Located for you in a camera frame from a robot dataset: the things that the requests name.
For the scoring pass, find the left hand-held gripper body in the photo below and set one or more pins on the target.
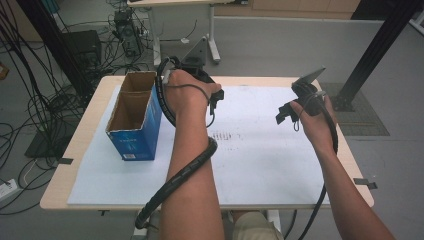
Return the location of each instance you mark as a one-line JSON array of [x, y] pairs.
[[196, 65]]

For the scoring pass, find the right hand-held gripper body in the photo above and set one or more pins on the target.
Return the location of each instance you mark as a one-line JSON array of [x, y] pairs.
[[308, 95]]

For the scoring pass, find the person's left hand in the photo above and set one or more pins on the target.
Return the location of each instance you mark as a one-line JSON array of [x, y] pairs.
[[186, 93]]

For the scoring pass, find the person's right hand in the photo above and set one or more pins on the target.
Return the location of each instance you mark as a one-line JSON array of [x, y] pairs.
[[316, 133]]

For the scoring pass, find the white desk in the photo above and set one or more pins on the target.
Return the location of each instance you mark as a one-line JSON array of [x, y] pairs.
[[211, 36]]

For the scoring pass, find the dark grey floor mat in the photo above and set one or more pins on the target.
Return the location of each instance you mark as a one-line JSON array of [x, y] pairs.
[[363, 123]]

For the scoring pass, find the blue cardboard box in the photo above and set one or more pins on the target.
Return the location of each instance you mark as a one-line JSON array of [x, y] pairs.
[[138, 140]]

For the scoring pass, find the grey tape strip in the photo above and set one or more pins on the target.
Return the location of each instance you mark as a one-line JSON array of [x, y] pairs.
[[365, 183], [65, 161]]

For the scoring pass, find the black equipment box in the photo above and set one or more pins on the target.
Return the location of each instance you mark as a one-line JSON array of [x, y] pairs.
[[83, 46]]

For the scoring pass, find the person's beige shorts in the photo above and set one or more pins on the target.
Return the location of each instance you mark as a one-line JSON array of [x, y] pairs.
[[255, 228]]

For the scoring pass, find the black floor plate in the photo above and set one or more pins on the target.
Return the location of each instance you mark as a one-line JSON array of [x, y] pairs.
[[41, 146]]

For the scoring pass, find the white power strip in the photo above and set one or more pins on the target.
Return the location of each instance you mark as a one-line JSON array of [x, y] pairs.
[[7, 189]]

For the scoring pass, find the black metal stand post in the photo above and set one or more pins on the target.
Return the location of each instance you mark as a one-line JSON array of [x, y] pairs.
[[56, 43], [373, 50]]

